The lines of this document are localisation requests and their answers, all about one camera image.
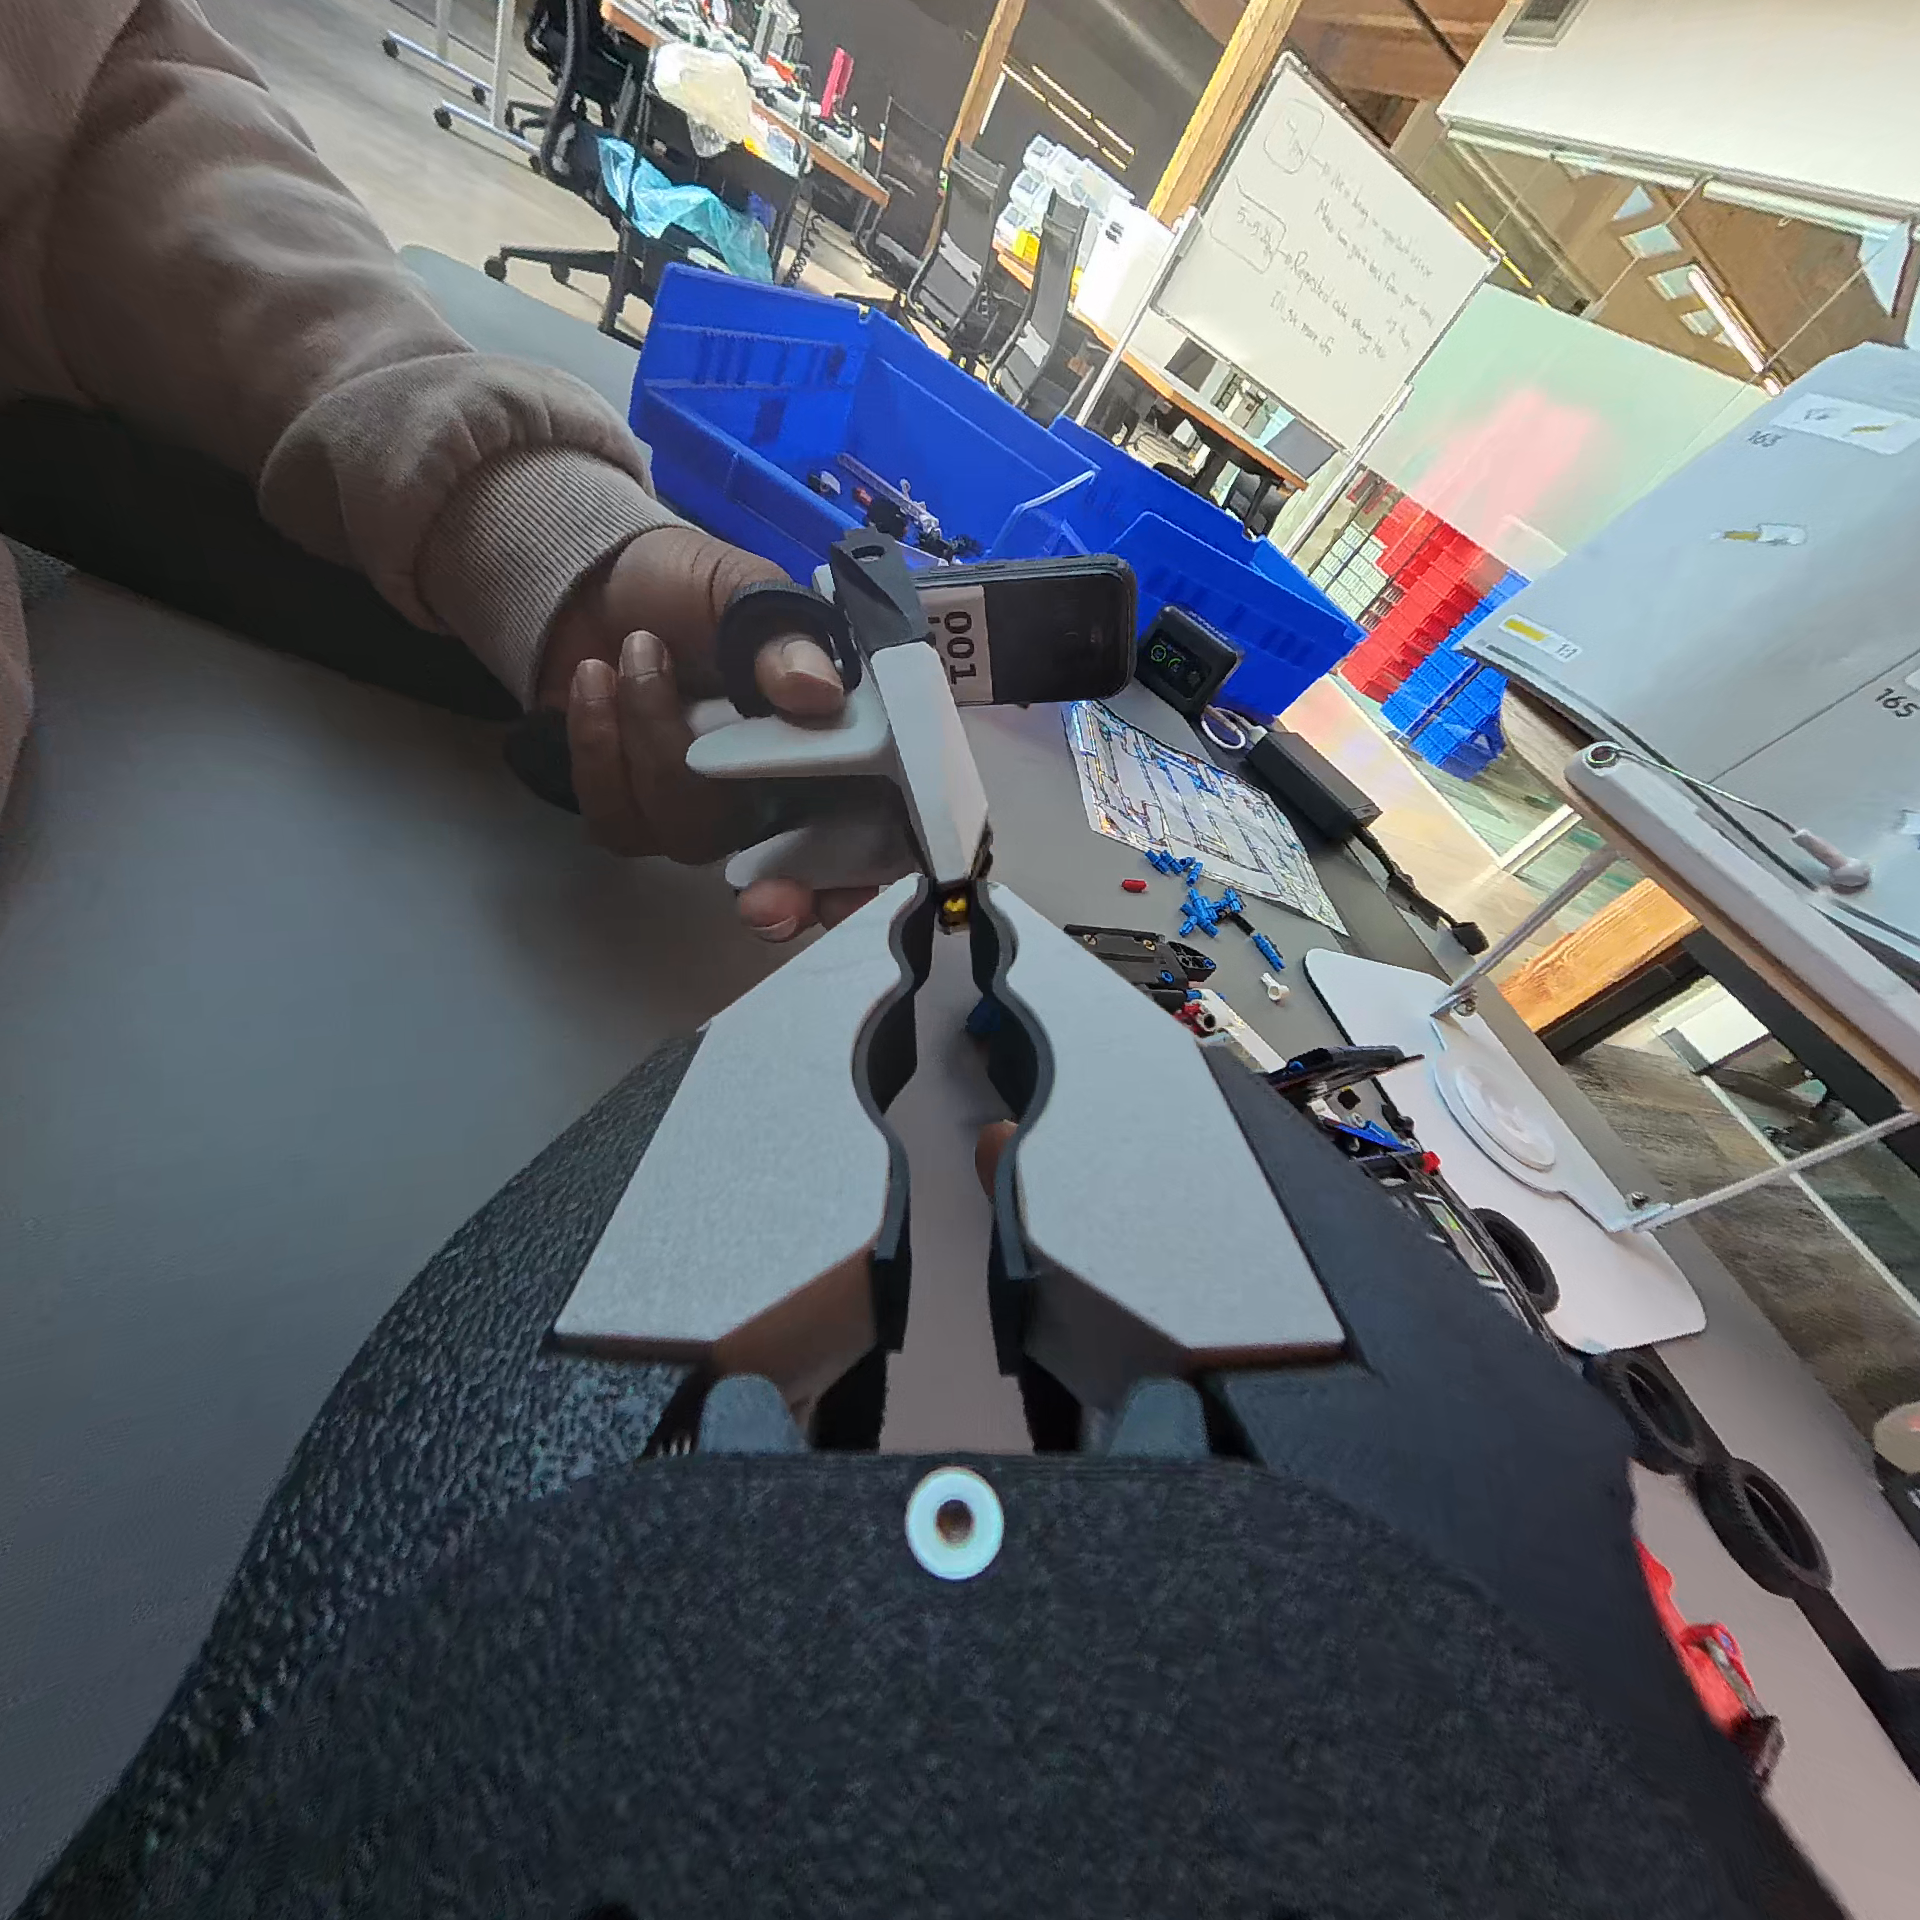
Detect white-tipped page holder wire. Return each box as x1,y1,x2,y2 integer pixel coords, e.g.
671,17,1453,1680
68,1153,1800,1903
1582,743,1873,893

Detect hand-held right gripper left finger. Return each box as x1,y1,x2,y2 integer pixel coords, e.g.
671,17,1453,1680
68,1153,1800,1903
550,880,935,1454

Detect blue bin with label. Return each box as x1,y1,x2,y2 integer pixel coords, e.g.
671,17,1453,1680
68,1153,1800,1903
630,262,1103,601

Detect white metal book stand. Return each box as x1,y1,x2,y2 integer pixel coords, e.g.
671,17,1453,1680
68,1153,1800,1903
1303,743,1920,1359

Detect grey instruction booklet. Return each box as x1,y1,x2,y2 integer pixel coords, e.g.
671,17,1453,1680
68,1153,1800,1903
1459,343,1920,910

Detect pile of blue pins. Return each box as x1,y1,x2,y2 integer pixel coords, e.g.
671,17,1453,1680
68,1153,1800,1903
1141,843,1292,971

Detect stacked storage bins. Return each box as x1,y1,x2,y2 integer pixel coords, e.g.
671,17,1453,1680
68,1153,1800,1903
1340,491,1536,783

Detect blue sticker sheet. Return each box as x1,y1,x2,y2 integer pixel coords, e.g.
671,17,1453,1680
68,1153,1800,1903
1063,695,1348,937

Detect wooden post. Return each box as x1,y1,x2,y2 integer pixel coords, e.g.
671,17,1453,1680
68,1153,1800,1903
941,0,1033,168
1147,0,1308,225

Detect black adapter cable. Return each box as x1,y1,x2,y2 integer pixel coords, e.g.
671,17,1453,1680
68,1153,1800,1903
1351,829,1489,957

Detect person's left forearm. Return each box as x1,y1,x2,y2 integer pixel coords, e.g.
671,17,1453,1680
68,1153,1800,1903
0,0,694,706

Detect black power adapter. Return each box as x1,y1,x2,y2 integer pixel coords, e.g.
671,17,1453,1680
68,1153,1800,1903
1241,727,1384,846

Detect brick-built toy race car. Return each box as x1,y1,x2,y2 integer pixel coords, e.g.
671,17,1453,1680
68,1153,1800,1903
1063,920,1574,1336

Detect blue plastic bag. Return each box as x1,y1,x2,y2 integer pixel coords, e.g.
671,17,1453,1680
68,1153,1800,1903
596,133,780,290

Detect grey desk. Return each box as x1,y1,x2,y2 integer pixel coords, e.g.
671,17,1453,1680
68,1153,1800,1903
0,246,1920,1905

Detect black rubber toy tyre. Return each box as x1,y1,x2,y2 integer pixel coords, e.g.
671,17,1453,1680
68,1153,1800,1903
1715,1450,1837,1602
1587,1338,1721,1478
1475,1205,1566,1318

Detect small black display device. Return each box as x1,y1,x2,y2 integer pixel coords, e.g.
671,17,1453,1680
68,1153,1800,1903
1134,606,1246,720

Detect stack of white containers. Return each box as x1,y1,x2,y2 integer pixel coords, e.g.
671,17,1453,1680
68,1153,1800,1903
996,134,1185,302

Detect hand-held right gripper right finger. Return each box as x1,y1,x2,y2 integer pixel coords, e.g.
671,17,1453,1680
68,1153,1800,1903
966,882,1347,1419

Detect whiteboard with writing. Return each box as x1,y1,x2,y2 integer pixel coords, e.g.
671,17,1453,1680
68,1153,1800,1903
1151,55,1503,455

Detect person's left hand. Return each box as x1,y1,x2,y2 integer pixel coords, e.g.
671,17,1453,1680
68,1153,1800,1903
537,526,888,945

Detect black office chair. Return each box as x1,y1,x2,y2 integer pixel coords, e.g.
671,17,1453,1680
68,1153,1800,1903
990,186,1094,425
487,0,648,345
901,142,1009,367

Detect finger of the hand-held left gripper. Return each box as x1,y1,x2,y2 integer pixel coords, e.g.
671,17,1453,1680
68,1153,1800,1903
865,642,999,889

